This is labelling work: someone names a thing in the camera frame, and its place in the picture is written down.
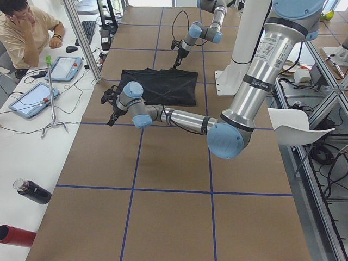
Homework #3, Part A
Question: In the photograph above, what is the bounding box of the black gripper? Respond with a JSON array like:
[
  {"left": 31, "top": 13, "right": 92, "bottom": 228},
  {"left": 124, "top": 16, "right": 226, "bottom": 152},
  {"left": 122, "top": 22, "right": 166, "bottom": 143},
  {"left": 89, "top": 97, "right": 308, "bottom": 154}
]
[
  {"left": 170, "top": 39, "right": 189, "bottom": 69},
  {"left": 101, "top": 85, "right": 127, "bottom": 126}
]

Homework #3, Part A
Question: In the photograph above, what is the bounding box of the black graphic t-shirt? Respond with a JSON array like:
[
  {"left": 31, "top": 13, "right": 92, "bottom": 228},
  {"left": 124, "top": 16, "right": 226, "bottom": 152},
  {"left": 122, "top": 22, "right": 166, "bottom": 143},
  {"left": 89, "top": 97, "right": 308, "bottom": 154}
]
[{"left": 116, "top": 68, "right": 198, "bottom": 107}]

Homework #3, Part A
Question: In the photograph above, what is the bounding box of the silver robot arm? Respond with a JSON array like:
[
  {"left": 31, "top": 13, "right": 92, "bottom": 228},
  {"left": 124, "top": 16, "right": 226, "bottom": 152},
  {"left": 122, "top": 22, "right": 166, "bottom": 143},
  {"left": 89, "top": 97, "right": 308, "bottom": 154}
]
[
  {"left": 171, "top": 0, "right": 231, "bottom": 69},
  {"left": 101, "top": 1, "right": 324, "bottom": 159}
]

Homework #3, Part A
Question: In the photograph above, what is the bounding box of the far blue teach pendant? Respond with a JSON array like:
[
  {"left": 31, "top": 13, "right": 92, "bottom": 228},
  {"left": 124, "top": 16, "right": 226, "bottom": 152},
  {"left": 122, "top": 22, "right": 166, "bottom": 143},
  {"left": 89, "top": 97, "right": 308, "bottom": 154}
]
[{"left": 45, "top": 55, "right": 82, "bottom": 82}]

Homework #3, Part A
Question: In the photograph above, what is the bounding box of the blue teach pendant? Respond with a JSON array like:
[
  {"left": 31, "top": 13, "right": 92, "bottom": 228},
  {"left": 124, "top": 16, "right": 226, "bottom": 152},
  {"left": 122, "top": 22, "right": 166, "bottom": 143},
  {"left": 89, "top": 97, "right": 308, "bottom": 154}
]
[
  {"left": 45, "top": 55, "right": 82, "bottom": 82},
  {"left": 8, "top": 83, "right": 51, "bottom": 119}
]

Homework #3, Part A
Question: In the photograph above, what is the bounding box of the black box white label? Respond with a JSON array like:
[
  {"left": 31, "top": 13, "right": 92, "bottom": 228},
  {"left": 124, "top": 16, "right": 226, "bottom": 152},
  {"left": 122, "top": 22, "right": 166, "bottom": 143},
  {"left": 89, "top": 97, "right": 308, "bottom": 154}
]
[{"left": 99, "top": 29, "right": 111, "bottom": 51}]

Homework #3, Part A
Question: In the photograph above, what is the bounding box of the near blue teach pendant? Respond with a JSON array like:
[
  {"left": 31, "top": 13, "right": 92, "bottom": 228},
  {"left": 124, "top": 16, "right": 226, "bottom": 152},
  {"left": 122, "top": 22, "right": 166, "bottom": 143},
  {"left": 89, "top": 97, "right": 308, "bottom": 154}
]
[{"left": 8, "top": 83, "right": 51, "bottom": 119}]

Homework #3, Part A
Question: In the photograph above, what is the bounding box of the black computer mouse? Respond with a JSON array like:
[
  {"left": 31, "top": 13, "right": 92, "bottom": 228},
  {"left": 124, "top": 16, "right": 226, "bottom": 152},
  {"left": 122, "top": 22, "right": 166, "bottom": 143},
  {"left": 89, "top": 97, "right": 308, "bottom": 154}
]
[{"left": 65, "top": 46, "right": 78, "bottom": 53}]

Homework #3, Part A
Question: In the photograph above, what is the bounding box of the silver tripod stand green top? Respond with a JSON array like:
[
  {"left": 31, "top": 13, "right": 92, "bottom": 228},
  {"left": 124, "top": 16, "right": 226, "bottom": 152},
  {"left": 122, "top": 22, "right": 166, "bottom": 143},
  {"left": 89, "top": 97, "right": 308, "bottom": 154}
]
[{"left": 41, "top": 55, "right": 68, "bottom": 139}]

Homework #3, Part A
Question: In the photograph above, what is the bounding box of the brown paper table cover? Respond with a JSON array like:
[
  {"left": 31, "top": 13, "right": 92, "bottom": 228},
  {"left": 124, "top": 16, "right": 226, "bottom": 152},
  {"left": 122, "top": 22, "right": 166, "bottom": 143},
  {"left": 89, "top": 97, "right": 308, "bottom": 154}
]
[{"left": 27, "top": 7, "right": 311, "bottom": 260}]

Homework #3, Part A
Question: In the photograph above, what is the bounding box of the black keyboard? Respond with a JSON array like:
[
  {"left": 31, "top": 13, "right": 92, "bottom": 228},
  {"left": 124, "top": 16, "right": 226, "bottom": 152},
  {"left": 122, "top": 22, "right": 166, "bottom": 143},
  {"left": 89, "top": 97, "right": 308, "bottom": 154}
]
[{"left": 81, "top": 20, "right": 96, "bottom": 44}]

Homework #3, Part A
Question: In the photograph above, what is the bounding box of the black water bottle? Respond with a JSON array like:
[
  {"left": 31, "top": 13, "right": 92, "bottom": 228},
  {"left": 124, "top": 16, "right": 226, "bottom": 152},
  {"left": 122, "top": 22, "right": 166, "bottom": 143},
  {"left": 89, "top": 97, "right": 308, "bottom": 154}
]
[{"left": 13, "top": 178, "right": 52, "bottom": 204}]

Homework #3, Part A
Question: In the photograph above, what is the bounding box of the wooden bowl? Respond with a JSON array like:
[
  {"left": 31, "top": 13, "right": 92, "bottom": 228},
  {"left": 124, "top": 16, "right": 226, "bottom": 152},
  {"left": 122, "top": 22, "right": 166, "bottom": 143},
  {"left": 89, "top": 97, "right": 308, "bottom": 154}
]
[{"left": 281, "top": 60, "right": 299, "bottom": 76}]

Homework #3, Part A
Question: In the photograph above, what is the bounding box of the seated person beige shirt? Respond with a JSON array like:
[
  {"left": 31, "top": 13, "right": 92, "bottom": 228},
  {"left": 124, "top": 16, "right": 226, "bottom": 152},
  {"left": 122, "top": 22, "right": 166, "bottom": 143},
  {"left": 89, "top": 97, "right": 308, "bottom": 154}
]
[{"left": 1, "top": 1, "right": 65, "bottom": 70}]

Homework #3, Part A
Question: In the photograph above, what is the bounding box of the white power adapter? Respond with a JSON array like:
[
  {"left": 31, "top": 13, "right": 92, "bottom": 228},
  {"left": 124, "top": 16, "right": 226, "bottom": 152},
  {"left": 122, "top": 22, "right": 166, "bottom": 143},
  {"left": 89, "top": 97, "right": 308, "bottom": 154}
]
[{"left": 293, "top": 68, "right": 312, "bottom": 83}]

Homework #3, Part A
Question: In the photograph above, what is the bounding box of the white plastic chair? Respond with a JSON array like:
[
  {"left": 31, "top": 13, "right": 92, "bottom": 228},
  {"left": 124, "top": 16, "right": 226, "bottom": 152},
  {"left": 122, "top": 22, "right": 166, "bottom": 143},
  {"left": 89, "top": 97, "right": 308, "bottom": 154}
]
[{"left": 268, "top": 108, "right": 335, "bottom": 146}]

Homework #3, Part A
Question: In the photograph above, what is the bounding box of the red water bottle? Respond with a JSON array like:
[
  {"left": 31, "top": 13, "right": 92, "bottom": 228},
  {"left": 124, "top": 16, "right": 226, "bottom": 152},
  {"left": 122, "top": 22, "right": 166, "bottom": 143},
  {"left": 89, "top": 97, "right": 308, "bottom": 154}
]
[{"left": 1, "top": 225, "right": 36, "bottom": 247}]

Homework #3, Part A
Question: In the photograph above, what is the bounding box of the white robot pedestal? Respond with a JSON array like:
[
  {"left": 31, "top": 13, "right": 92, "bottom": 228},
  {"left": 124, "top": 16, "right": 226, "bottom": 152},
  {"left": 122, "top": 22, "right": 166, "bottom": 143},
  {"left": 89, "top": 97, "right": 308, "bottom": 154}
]
[{"left": 215, "top": 0, "right": 271, "bottom": 96}]

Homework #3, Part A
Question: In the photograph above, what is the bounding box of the aluminium frame post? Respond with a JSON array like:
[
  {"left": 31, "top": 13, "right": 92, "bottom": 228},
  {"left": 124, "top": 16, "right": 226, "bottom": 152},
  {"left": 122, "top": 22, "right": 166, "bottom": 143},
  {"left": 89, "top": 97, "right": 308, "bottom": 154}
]
[{"left": 62, "top": 0, "right": 102, "bottom": 83}]

